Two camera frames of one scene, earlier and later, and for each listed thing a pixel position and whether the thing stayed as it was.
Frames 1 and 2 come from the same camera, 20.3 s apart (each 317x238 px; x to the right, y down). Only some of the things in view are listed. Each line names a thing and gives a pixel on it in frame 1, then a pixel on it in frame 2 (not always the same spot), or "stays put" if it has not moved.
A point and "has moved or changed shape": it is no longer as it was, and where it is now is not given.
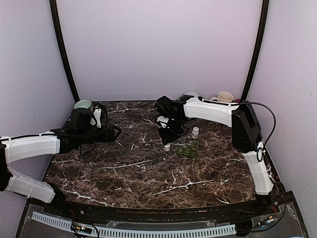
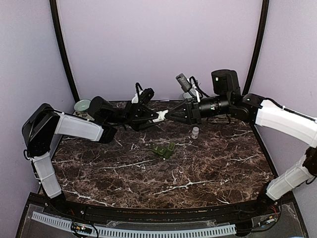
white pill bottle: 195,133 stays put
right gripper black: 167,138 to 187,104
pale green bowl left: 83,103 stays put
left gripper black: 109,132 to 135,114
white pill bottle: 167,148 has moved or changed shape
